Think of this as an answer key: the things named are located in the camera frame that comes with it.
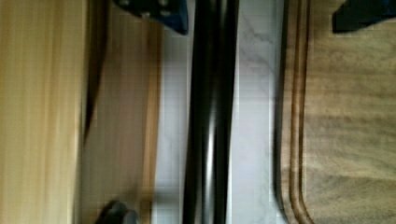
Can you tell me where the dark wooden cutting board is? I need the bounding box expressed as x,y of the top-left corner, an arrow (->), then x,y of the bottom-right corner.
275,0 -> 395,224

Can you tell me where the black drawer handle bar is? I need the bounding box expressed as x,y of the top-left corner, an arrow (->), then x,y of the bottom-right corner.
181,0 -> 239,224

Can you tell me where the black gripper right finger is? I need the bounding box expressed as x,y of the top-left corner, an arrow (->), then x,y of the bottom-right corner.
332,0 -> 396,34

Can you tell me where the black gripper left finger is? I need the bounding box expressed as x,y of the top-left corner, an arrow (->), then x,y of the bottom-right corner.
113,0 -> 189,35

